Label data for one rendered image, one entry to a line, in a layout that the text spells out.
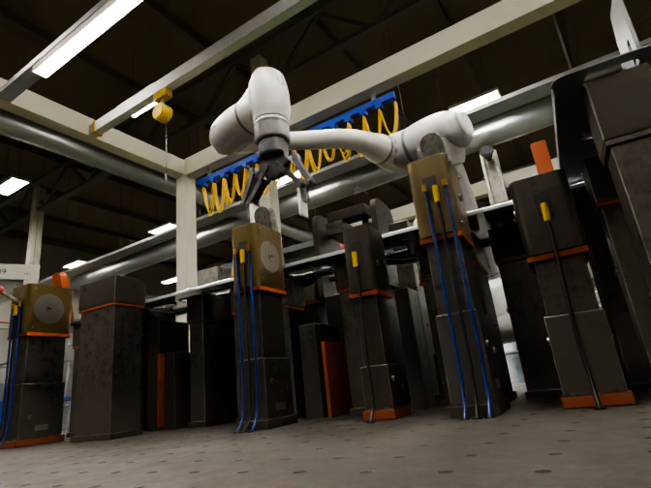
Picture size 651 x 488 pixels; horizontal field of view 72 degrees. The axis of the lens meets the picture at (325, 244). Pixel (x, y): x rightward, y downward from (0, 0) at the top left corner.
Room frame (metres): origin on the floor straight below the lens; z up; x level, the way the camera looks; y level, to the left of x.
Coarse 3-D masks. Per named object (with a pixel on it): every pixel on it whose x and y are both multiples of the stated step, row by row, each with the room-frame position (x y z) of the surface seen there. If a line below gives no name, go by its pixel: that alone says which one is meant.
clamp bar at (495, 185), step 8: (480, 152) 0.89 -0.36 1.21; (488, 152) 0.88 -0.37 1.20; (496, 152) 0.90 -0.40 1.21; (480, 160) 0.91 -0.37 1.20; (488, 160) 0.91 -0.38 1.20; (496, 160) 0.90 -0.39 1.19; (488, 168) 0.91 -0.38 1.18; (496, 168) 0.91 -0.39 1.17; (488, 176) 0.91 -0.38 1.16; (496, 176) 0.90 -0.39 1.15; (488, 184) 0.90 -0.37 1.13; (496, 184) 0.90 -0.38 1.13; (504, 184) 0.89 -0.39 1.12; (488, 192) 0.90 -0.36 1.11; (496, 192) 0.90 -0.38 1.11; (504, 192) 0.88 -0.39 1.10; (496, 200) 0.90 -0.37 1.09; (504, 200) 0.88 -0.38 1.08
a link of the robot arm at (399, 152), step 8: (392, 136) 1.32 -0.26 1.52; (400, 136) 1.30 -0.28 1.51; (392, 144) 1.30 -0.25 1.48; (400, 144) 1.30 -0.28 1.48; (392, 152) 1.31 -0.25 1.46; (400, 152) 1.31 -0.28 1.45; (392, 160) 1.33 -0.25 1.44; (400, 160) 1.33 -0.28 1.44; (408, 160) 1.33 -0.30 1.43; (392, 168) 1.38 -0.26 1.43; (400, 168) 1.40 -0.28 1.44
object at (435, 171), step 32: (448, 160) 0.57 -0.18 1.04; (416, 192) 0.58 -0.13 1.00; (448, 192) 0.56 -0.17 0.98; (448, 224) 0.57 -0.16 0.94; (448, 256) 0.57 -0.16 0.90; (448, 288) 0.58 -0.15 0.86; (448, 320) 0.58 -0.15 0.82; (480, 320) 0.57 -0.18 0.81; (448, 352) 0.59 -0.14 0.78; (480, 352) 0.56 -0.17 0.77; (448, 384) 0.59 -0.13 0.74; (480, 384) 0.57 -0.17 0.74; (480, 416) 0.54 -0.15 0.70
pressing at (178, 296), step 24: (576, 192) 0.65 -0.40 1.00; (480, 216) 0.72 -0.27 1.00; (504, 216) 0.73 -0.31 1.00; (384, 240) 0.79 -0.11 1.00; (408, 240) 0.81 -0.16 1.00; (480, 240) 0.87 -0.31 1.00; (288, 264) 0.86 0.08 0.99; (312, 264) 0.91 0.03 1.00; (192, 288) 0.98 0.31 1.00; (216, 288) 1.02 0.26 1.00; (168, 312) 1.24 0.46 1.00
